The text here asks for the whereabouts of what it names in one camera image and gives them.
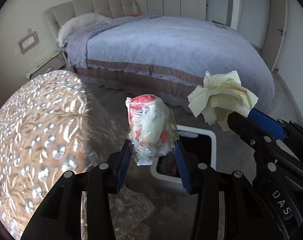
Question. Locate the floral embroidered tablecloth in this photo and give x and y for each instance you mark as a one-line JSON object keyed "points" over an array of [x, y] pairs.
{"points": [[51, 125]]}

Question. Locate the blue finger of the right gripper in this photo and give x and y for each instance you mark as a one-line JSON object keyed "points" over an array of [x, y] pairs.
{"points": [[276, 143], [260, 125]]}

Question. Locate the beige tufted headboard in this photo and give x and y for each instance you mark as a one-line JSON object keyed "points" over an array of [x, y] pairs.
{"points": [[56, 16]]}

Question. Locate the cream tissue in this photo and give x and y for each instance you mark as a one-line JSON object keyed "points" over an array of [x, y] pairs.
{"points": [[219, 96]]}

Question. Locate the white door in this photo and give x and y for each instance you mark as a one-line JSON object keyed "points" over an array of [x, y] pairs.
{"points": [[263, 24]]}

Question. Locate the bed with lavender cover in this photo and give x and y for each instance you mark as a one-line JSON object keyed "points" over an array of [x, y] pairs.
{"points": [[164, 55]]}

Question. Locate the white trash bin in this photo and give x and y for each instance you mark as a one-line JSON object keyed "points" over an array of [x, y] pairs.
{"points": [[195, 150]]}

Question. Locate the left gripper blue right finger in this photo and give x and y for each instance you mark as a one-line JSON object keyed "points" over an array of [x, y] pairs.
{"points": [[199, 178]]}

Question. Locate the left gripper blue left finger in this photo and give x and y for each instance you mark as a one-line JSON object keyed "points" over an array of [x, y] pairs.
{"points": [[104, 179]]}

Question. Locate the white bedside nightstand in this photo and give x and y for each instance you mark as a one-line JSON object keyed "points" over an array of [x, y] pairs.
{"points": [[53, 62]]}

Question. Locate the red white plastic wrapper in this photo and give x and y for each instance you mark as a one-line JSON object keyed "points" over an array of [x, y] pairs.
{"points": [[152, 128]]}

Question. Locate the framed wall switch plate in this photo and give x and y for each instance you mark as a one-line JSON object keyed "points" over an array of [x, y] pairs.
{"points": [[27, 43]]}

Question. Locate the white pillow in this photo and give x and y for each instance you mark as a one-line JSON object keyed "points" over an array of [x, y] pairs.
{"points": [[76, 24]]}

